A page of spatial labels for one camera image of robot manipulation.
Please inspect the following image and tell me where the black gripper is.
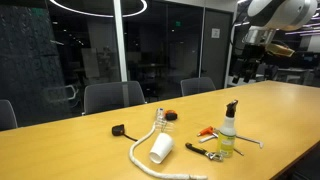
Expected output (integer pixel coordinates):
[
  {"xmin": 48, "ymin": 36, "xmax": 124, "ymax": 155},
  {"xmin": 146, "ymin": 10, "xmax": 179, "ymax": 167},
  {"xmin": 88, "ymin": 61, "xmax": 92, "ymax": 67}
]
[{"xmin": 231, "ymin": 43, "xmax": 268, "ymax": 85}]

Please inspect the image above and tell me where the white paper cup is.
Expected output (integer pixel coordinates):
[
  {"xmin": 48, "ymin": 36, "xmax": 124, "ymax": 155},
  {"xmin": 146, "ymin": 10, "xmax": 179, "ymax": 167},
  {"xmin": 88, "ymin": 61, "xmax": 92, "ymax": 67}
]
[{"xmin": 148, "ymin": 132, "xmax": 175, "ymax": 165}]

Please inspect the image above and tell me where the grey office chair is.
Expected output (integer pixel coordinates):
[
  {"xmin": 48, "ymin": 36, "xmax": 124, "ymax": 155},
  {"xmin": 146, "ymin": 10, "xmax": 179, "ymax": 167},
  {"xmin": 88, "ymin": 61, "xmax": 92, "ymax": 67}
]
[
  {"xmin": 180, "ymin": 76, "xmax": 217, "ymax": 98},
  {"xmin": 0, "ymin": 99, "xmax": 19, "ymax": 132},
  {"xmin": 82, "ymin": 80, "xmax": 147, "ymax": 116}
]

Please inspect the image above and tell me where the spray bottle with yellow label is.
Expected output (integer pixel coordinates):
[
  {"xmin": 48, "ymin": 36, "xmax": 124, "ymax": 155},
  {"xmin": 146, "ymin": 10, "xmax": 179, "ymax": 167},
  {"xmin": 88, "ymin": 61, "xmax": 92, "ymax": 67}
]
[{"xmin": 216, "ymin": 99, "xmax": 240, "ymax": 159}]

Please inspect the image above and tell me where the silver open spanner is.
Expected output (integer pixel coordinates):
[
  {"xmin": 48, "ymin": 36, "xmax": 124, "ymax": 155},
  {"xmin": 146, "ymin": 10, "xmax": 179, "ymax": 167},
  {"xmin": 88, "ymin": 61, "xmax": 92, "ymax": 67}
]
[{"xmin": 198, "ymin": 133, "xmax": 220, "ymax": 144}]

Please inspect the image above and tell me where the orange black tape measure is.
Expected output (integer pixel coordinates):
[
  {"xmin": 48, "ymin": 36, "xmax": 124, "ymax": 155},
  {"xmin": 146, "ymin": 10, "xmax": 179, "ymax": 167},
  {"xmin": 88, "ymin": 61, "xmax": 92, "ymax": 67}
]
[{"xmin": 164, "ymin": 109, "xmax": 179, "ymax": 121}]

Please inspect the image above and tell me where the small clear plastic bottle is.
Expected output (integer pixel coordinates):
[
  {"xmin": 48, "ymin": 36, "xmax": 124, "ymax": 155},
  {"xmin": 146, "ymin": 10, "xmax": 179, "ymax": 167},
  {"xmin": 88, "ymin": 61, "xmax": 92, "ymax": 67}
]
[{"xmin": 155, "ymin": 107, "xmax": 166, "ymax": 121}]

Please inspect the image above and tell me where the clear plastic wrapper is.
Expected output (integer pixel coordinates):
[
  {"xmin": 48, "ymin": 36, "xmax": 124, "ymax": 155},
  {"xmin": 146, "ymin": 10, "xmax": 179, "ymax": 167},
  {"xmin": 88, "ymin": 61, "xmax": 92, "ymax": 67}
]
[{"xmin": 154, "ymin": 120, "xmax": 175, "ymax": 133}]

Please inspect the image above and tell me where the white window pillar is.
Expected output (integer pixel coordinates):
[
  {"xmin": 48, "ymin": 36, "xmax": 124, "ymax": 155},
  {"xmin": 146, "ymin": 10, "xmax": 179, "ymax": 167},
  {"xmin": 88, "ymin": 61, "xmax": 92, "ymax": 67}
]
[{"xmin": 112, "ymin": 0, "xmax": 129, "ymax": 83}]

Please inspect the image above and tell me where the orange T-handle hex key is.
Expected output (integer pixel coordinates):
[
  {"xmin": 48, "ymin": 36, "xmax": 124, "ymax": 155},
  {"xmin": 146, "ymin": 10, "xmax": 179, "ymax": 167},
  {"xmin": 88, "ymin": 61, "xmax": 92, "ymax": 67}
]
[{"xmin": 196, "ymin": 125, "xmax": 245, "ymax": 157}]

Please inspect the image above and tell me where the black handled adjustable wrench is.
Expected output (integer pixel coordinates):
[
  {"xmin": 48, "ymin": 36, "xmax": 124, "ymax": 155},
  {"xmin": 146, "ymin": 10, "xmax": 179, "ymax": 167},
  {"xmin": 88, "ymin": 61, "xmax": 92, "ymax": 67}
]
[{"xmin": 185, "ymin": 142, "xmax": 225, "ymax": 163}]

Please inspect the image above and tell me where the black plug with cable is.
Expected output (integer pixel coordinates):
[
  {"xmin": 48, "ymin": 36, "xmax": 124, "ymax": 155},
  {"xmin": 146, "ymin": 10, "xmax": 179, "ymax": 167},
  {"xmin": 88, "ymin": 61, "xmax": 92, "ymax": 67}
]
[{"xmin": 111, "ymin": 123, "xmax": 139, "ymax": 143}]

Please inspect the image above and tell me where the white braided rope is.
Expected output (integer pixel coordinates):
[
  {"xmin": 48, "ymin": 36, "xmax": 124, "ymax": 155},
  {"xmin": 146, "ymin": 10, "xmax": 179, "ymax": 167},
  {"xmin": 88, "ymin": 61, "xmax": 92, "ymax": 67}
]
[{"xmin": 128, "ymin": 121, "xmax": 209, "ymax": 180}]

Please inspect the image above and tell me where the ring ceiling light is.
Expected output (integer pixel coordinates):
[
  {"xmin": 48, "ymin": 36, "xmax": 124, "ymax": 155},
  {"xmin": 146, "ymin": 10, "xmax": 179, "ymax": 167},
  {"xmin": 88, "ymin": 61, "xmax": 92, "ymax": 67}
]
[{"xmin": 49, "ymin": 0, "xmax": 149, "ymax": 19}]

